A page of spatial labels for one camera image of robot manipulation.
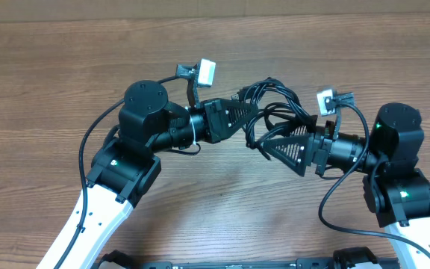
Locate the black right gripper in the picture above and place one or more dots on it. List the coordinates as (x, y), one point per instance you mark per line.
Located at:
(312, 149)

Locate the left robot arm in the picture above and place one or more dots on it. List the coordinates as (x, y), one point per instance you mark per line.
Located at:
(127, 165)

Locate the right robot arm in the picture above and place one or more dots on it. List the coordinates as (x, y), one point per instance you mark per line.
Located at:
(395, 190)

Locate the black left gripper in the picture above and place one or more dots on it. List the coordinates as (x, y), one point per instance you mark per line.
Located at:
(215, 120)

